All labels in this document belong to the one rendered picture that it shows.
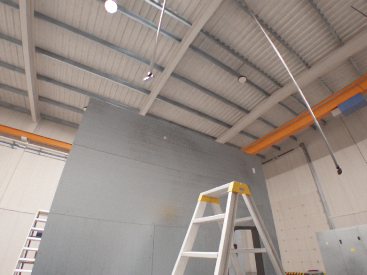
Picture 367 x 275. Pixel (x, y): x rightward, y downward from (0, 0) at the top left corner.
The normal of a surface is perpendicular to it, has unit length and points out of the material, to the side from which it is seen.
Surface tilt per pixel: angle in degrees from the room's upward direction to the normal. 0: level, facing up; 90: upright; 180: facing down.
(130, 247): 90
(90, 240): 90
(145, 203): 90
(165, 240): 90
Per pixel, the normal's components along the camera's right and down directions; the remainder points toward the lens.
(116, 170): 0.52, -0.47
